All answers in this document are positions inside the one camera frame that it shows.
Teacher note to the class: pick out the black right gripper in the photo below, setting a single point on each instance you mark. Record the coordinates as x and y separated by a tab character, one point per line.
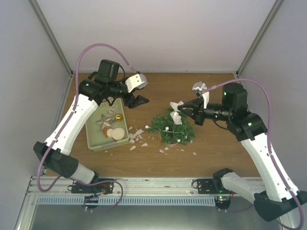
196	113

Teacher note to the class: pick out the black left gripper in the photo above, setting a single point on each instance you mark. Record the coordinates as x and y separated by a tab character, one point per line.
134	103

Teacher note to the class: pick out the silver mesh ribbon bow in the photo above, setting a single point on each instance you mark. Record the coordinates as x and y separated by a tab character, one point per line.
175	113

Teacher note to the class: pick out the small green christmas tree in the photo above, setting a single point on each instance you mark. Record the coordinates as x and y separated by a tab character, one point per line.
163	125

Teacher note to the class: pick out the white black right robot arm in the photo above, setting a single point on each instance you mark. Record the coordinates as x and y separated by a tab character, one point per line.
278	195

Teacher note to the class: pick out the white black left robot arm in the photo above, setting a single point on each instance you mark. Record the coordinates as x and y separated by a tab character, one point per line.
54	152

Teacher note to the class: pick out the gold bauble ornament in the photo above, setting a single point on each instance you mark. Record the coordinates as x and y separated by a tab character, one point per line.
119	117

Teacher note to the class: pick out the beige snowman ornament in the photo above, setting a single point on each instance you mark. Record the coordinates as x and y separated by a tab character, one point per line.
116	133

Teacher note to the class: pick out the silver glitter star ornament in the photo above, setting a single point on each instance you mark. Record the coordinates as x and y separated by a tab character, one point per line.
106	119

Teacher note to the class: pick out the light green perforated plastic basket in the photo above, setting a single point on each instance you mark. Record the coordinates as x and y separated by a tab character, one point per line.
106	127

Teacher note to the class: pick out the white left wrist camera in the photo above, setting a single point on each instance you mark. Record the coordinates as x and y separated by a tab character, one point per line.
136	82

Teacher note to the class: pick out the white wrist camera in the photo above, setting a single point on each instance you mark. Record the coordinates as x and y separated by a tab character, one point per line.
200	89
136	82

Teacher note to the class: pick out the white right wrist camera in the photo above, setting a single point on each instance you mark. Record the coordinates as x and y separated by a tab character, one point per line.
200	89

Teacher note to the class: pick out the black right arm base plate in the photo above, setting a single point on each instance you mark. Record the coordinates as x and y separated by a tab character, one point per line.
209	186

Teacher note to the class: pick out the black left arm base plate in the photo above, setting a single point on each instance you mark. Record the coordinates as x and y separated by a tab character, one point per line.
103	186

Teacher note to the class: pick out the aluminium front mounting rail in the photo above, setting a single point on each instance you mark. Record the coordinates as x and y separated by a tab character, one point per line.
132	186

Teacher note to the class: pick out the grey slotted cable duct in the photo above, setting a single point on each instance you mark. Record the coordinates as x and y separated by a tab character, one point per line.
133	200

